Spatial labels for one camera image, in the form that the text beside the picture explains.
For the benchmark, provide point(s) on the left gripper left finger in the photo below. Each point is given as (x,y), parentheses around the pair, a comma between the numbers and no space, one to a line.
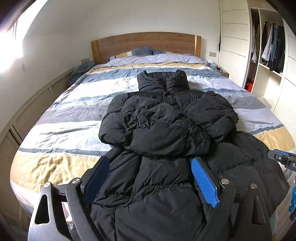
(61,213)

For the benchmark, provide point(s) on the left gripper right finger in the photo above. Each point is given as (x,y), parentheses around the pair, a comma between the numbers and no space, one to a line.
(234,219)

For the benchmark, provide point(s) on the black puffer jacket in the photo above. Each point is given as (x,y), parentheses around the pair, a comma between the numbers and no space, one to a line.
(150,192)

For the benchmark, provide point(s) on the hanging clothes in wardrobe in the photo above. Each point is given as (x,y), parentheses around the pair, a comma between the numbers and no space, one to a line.
(272,45)

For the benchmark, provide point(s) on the striped duvet cover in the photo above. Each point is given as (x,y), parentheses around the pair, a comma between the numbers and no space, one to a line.
(64,142)

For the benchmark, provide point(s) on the open white wardrobe shelving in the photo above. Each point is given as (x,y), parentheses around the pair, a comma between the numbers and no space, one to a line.
(271,74)

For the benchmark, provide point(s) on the wooden right nightstand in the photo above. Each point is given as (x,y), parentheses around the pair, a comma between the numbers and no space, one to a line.
(222,71)

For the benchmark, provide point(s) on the white wardrobe sliding door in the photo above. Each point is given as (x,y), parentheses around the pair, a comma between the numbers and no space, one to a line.
(235,39)

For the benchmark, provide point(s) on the blue-grey cloth on nightstand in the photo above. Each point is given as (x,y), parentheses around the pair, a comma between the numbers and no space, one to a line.
(80,70)

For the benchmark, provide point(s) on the wooden headboard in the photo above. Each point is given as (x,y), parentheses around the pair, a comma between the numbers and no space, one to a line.
(179,43)

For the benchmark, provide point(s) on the striped pillow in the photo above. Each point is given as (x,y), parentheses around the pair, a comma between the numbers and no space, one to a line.
(144,51)

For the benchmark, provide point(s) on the window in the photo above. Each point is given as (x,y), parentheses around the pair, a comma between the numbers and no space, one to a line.
(11,45)

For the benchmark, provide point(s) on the beige wall panel cabinet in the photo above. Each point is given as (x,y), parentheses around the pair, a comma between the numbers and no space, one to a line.
(13,135)

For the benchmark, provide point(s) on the beige wall switch plate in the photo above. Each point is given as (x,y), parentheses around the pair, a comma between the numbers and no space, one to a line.
(212,54)

